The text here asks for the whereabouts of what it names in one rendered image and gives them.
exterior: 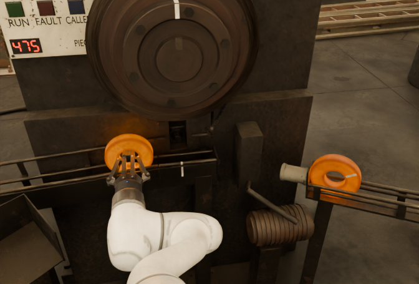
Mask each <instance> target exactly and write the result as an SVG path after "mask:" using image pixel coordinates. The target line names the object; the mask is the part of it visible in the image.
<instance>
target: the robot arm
mask: <svg viewBox="0 0 419 284"><path fill-rule="evenodd" d="M127 162H130V173H127ZM136 162H137V164H138V166H139V169H140V171H141V173H142V178H141V177H140V176H139V175H137V174H136V173H135V163H136ZM121 165H122V174H121V176H119V178H118V179H117V180H115V179H116V177H117V174H118V171H119V169H120V166H121ZM106 180H107V185H108V186H111V185H114V188H115V195H114V196H113V198H112V210H111V217H110V220H109V222H108V229H107V244H108V253H109V257H110V261H111V262H112V265H113V266H114V267H115V268H117V269H119V270H122V271H125V272H131V273H130V276H129V278H128V281H127V284H186V283H185V282H184V281H183V280H181V279H180V278H178V277H179V276H180V275H182V274H183V273H184V272H186V271H187V270H189V269H190V268H191V267H193V266H194V265H196V264H197V263H198V262H199V261H201V260H202V259H203V258H204V256H205V255H206V254H209V253H211V252H213V251H215V250H216V249H217V248H218V247H219V245H220V244H221V241H222V238H223V231H222V228H221V225H220V224H219V222H218V221H217V220H216V219H215V218H213V217H210V216H209V215H205V214H203V213H193V212H169V213H157V212H151V211H149V210H146V208H145V201H144V194H142V185H143V183H144V181H150V173H149V172H147V171H146V169H145V166H144V164H143V162H142V160H141V158H140V156H135V151H132V150H126V151H124V152H122V158H121V159H120V158H117V159H116V161H115V163H114V165H113V168H112V171H111V173H110V175H109V176H108V177H107V178H106Z"/></svg>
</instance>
